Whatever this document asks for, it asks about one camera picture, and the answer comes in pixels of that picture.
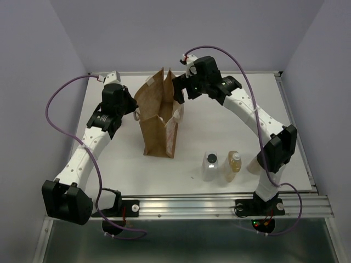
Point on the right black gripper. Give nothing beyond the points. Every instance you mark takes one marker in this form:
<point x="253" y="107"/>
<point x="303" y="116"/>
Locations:
<point x="181" y="83"/>

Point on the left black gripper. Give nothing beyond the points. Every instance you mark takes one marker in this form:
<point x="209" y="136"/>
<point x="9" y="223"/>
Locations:
<point x="132" y="102"/>

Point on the brown canvas tote bag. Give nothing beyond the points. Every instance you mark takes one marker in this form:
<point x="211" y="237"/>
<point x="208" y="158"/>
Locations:
<point x="159" y="115"/>

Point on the white bottle black cap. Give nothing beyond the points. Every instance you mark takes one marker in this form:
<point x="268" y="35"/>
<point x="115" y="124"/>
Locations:
<point x="210" y="166"/>

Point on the amber liquid squeeze bottle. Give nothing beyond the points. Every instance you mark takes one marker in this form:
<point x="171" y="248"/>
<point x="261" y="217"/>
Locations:
<point x="232" y="165"/>

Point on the beige pump bottle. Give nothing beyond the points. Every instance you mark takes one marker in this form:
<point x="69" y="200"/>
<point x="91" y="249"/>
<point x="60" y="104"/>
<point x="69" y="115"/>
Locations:
<point x="254" y="166"/>

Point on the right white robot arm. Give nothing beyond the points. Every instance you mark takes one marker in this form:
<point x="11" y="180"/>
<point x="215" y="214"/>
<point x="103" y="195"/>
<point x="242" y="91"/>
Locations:
<point x="277" y="141"/>

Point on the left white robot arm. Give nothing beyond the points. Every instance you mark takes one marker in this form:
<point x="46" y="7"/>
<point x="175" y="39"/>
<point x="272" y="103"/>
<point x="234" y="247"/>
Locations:
<point x="64" y="197"/>

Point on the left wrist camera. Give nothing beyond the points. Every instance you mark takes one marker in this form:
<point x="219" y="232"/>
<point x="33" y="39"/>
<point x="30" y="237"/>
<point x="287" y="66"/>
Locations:
<point x="110" y="78"/>

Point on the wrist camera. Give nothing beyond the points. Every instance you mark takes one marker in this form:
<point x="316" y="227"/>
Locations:
<point x="110" y="78"/>
<point x="188" y="61"/>

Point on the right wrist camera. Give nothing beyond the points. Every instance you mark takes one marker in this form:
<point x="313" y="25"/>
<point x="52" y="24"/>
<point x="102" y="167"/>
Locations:
<point x="188" y="61"/>

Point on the aluminium mounting rail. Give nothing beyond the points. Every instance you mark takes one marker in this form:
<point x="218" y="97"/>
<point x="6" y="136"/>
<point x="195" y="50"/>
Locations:
<point x="218" y="206"/>

